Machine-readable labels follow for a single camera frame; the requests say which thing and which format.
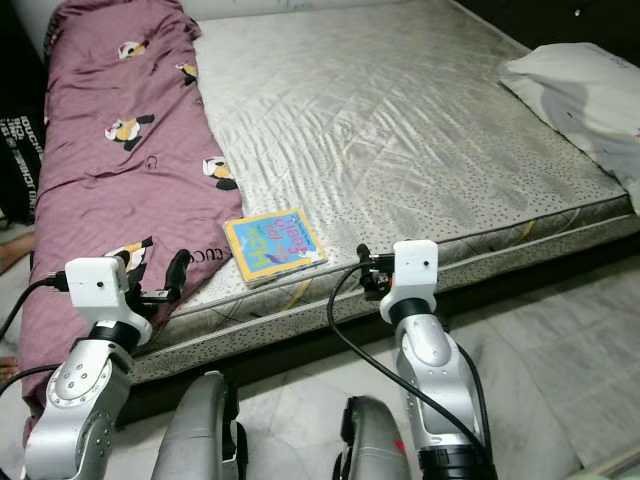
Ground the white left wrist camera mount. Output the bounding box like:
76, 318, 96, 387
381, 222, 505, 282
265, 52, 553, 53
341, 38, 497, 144
64, 256, 150, 347

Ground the grey left robot leg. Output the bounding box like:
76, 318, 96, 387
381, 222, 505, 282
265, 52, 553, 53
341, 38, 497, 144
154, 371, 247, 480

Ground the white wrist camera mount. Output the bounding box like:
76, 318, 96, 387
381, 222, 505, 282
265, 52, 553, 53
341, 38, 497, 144
64, 256, 150, 347
379, 239, 440, 324

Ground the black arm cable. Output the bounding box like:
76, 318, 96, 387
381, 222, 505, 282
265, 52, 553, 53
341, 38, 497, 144
325, 261, 493, 453
0, 277, 71, 471

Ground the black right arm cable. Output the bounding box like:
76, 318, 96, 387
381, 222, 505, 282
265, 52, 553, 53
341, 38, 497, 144
325, 261, 493, 453

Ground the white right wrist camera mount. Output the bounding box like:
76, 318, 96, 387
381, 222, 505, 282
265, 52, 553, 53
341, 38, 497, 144
379, 239, 440, 324

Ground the purple quilt with duck print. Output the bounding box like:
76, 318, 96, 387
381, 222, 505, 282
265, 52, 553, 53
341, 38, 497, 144
19, 0, 247, 447

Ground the blue yellow children's book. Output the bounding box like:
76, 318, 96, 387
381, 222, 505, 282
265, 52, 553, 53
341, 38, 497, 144
221, 207, 330, 290

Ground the white quilted mattress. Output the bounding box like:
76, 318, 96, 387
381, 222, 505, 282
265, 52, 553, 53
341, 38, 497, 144
134, 0, 640, 387

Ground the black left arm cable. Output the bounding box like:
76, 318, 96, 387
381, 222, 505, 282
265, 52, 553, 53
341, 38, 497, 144
0, 277, 71, 471

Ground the person's bare foot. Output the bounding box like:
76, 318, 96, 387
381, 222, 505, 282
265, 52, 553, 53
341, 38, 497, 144
0, 231, 37, 272
0, 354, 22, 387

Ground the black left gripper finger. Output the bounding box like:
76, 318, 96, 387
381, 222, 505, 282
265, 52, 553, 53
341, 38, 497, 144
163, 249, 191, 300

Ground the white pillow with tree print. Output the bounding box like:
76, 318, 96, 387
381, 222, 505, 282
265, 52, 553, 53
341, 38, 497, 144
499, 39, 640, 217

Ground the grey right robot leg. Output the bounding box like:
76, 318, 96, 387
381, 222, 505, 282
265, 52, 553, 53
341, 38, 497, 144
337, 394, 417, 480

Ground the grey robot leg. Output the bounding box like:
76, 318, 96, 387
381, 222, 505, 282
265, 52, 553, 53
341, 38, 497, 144
154, 371, 247, 480
337, 394, 417, 480

